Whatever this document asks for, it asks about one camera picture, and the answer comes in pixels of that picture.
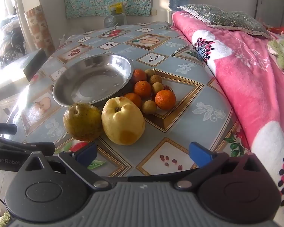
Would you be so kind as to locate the green floral pillow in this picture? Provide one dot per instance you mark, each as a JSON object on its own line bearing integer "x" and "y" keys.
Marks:
{"x": 224, "y": 19}

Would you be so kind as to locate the fruit print tablecloth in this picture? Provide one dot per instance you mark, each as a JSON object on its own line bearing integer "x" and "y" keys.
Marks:
{"x": 184, "y": 113}

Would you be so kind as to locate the brown longan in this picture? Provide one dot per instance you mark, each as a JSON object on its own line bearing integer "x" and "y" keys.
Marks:
{"x": 155, "y": 79}
{"x": 157, "y": 88}
{"x": 149, "y": 72}
{"x": 149, "y": 106}

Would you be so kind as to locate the red packet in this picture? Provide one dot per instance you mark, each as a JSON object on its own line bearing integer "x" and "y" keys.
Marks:
{"x": 279, "y": 30}

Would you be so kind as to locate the brick pattern column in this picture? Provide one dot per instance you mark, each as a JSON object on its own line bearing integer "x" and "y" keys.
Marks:
{"x": 39, "y": 28}

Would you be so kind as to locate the wall socket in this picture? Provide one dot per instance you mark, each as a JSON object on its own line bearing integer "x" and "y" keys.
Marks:
{"x": 153, "y": 12}

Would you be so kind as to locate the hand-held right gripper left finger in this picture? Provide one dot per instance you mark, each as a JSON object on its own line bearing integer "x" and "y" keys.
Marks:
{"x": 86, "y": 155}

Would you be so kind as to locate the pink floral blanket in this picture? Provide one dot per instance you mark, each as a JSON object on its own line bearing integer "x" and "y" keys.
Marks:
{"x": 248, "y": 80}

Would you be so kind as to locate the yellow apple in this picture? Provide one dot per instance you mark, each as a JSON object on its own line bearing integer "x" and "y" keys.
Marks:
{"x": 122, "y": 120}

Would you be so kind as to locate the stainless steel bowl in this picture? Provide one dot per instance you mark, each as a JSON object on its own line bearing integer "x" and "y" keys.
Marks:
{"x": 92, "y": 80}

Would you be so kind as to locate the green brown pear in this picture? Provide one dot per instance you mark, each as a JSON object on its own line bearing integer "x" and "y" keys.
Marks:
{"x": 81, "y": 121}

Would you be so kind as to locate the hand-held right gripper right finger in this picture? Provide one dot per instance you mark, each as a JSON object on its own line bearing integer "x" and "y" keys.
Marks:
{"x": 200, "y": 156}

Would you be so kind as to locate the orange tangerine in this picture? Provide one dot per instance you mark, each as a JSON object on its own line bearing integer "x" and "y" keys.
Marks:
{"x": 134, "y": 98}
{"x": 165, "y": 99}
{"x": 139, "y": 75}
{"x": 142, "y": 89}

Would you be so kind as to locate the green white plush cloth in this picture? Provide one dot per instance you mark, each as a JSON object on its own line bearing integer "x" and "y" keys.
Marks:
{"x": 282, "y": 54}

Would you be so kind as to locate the clear plastic bottle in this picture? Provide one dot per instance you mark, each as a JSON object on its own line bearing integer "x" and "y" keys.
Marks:
{"x": 114, "y": 19}

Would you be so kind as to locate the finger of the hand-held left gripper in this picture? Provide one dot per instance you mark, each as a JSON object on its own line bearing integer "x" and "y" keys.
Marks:
{"x": 4, "y": 128}
{"x": 26, "y": 146}

